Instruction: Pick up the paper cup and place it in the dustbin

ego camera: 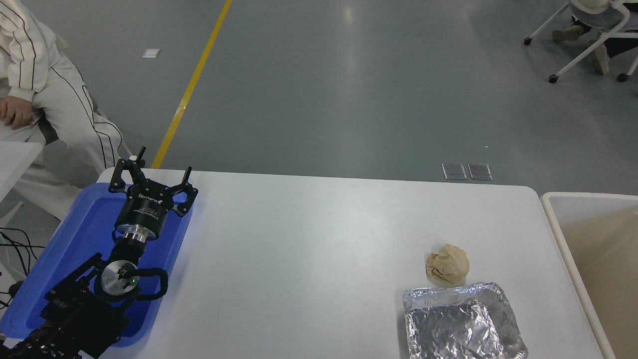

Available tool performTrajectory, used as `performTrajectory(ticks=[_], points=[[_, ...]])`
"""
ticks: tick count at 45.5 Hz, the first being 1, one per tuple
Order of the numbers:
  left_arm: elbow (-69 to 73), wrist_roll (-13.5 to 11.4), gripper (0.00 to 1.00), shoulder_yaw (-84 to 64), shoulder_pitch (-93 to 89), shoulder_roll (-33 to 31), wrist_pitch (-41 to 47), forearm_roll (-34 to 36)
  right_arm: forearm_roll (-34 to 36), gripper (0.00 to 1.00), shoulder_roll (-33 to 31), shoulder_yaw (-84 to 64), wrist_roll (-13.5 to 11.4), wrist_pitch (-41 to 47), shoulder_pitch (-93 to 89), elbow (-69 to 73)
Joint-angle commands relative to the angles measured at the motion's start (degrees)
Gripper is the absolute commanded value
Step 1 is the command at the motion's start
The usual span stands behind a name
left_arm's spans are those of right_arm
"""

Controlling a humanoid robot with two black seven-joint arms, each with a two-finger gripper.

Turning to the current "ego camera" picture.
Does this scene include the person's hand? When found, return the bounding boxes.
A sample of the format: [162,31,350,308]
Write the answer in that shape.
[0,96,35,130]

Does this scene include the crinkled silver foil tray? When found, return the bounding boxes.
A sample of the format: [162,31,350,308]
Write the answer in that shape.
[403,283,529,359]

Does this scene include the seated person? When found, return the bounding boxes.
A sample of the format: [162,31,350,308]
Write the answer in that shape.
[552,0,638,75]

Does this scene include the black floor cables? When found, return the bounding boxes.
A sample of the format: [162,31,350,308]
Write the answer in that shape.
[0,227,38,310]

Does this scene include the crumpled tan paper ball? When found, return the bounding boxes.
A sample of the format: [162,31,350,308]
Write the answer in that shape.
[425,243,470,285]

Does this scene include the blue plastic tray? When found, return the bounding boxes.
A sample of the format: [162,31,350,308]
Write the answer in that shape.
[0,182,194,348]

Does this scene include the white side table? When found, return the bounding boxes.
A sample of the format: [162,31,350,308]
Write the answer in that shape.
[0,141,44,225]

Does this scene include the large pale bin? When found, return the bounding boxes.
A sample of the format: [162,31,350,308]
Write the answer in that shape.
[541,192,638,359]

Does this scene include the white wheeled chair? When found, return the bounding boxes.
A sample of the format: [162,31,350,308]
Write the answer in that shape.
[523,0,638,84]

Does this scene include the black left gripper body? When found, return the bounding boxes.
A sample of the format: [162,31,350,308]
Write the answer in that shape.
[116,184,175,235]

